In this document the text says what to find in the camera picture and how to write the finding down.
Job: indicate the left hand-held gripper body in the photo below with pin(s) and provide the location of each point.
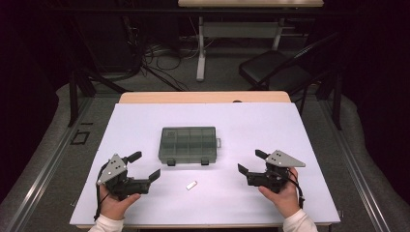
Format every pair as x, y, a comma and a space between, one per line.
112, 168

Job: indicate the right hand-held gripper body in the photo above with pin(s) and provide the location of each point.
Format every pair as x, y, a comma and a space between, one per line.
281, 159

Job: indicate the silver metal usb stick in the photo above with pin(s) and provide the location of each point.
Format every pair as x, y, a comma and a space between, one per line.
191, 185

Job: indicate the clear grey compartment storage box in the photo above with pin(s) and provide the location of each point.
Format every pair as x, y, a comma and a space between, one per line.
188, 145

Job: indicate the person's left hand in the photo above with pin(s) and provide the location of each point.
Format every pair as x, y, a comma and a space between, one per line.
112, 206

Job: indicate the person's right hand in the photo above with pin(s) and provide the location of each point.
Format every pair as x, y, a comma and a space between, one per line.
286, 199

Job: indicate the black metal stand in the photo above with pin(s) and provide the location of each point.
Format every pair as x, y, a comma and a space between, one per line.
337, 103
73, 96

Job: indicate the wooden table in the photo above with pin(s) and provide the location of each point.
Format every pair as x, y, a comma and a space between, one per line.
193, 97

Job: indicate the black folding chair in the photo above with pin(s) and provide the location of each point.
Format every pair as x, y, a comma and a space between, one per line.
274, 69

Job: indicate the grey floor rail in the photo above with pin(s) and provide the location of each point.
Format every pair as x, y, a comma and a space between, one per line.
42, 174
354, 174

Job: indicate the white metal frame desk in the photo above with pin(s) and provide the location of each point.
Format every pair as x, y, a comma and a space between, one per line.
238, 29

